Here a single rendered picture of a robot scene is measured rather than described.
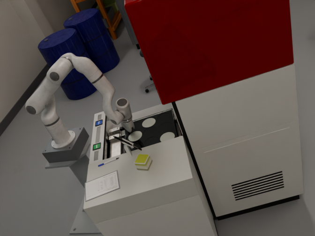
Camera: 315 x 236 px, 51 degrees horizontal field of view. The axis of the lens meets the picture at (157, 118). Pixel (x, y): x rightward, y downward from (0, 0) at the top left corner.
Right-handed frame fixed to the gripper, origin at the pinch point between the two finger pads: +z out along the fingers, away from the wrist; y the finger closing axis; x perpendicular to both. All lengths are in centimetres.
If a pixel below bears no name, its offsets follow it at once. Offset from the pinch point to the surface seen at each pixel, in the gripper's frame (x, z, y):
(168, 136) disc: 12.6, -7.2, 26.0
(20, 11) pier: 70, 120, -388
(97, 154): -28.1, -4.4, 1.9
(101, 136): -17.1, -0.4, -10.5
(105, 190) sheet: -42, -17, 31
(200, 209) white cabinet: -7, -2, 73
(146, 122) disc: 13.1, 1.3, 2.4
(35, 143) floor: -43, 163, -178
